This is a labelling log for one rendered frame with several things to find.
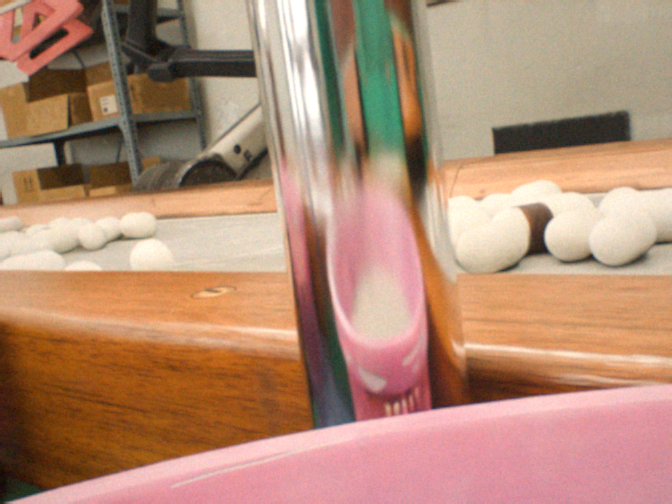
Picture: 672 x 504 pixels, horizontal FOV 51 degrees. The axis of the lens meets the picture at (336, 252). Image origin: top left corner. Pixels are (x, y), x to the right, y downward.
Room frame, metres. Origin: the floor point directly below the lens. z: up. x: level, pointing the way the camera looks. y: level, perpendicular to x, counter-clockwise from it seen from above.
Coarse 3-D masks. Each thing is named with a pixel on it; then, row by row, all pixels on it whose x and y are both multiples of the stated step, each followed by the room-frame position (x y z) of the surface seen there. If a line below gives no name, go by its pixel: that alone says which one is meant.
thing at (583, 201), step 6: (528, 198) 0.31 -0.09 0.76; (534, 198) 0.31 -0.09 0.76; (540, 198) 0.31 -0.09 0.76; (546, 198) 0.31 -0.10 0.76; (552, 198) 0.31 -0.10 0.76; (558, 198) 0.31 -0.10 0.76; (564, 198) 0.31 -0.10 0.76; (570, 198) 0.30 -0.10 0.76; (576, 198) 0.30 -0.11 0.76; (582, 198) 0.30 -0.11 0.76; (522, 204) 0.31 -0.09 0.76; (558, 204) 0.30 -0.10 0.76; (564, 204) 0.30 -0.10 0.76; (570, 204) 0.30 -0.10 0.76; (576, 204) 0.30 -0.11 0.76; (582, 204) 0.30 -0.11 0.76; (588, 204) 0.30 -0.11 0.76
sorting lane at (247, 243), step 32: (640, 192) 0.42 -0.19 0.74; (160, 224) 0.66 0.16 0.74; (192, 224) 0.62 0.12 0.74; (224, 224) 0.58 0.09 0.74; (256, 224) 0.55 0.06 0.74; (64, 256) 0.52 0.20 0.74; (96, 256) 0.49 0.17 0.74; (128, 256) 0.46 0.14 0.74; (192, 256) 0.42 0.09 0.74; (224, 256) 0.40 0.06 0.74; (256, 256) 0.39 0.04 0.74; (544, 256) 0.28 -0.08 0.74; (640, 256) 0.26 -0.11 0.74
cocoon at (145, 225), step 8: (128, 216) 0.56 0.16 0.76; (136, 216) 0.55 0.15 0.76; (144, 216) 0.55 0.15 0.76; (152, 216) 0.56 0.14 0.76; (120, 224) 0.57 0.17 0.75; (128, 224) 0.56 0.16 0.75; (136, 224) 0.55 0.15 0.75; (144, 224) 0.55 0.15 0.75; (152, 224) 0.55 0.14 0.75; (128, 232) 0.56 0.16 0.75; (136, 232) 0.55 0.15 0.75; (144, 232) 0.55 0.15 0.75; (152, 232) 0.55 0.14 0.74
